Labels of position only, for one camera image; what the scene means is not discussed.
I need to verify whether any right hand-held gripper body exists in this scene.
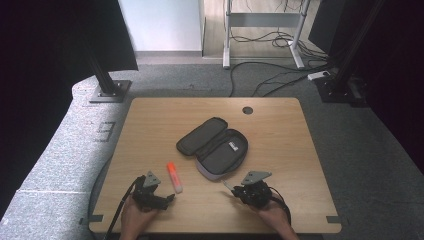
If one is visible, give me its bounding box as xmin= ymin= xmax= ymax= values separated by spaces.
xmin=237 ymin=170 xmax=273 ymax=210

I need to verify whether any black curtain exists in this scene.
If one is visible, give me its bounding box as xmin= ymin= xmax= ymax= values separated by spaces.
xmin=308 ymin=0 xmax=424 ymax=178
xmin=0 ymin=0 xmax=140 ymax=219

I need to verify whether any black metal stand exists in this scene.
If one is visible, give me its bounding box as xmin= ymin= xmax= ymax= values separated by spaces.
xmin=313 ymin=0 xmax=384 ymax=105
xmin=83 ymin=43 xmax=133 ymax=104

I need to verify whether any black pencil case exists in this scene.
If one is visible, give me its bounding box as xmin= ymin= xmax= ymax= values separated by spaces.
xmin=175 ymin=116 xmax=249 ymax=182

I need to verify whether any white power strip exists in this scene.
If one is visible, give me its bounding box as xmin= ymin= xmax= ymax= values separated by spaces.
xmin=306 ymin=70 xmax=332 ymax=82

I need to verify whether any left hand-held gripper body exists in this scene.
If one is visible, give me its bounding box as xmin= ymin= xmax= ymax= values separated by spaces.
xmin=131 ymin=170 xmax=168 ymax=212

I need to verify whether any orange highlighter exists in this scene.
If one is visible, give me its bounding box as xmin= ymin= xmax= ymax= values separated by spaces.
xmin=166 ymin=161 xmax=184 ymax=195

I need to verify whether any black floor cable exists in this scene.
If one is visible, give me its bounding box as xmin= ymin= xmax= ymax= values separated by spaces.
xmin=228 ymin=60 xmax=334 ymax=98

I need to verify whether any tangle of black cables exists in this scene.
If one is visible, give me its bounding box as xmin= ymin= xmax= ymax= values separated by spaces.
xmin=229 ymin=29 xmax=331 ymax=63

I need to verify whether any person's right hand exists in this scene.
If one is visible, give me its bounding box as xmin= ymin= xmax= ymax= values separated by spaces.
xmin=250 ymin=198 xmax=295 ymax=239

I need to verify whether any person's left hand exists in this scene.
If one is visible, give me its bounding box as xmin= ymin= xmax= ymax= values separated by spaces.
xmin=119 ymin=196 xmax=159 ymax=240

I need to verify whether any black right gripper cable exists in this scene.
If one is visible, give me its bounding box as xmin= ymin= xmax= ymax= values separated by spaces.
xmin=268 ymin=186 xmax=293 ymax=226

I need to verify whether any white desk frame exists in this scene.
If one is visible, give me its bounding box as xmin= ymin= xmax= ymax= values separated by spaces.
xmin=222 ymin=0 xmax=313 ymax=70

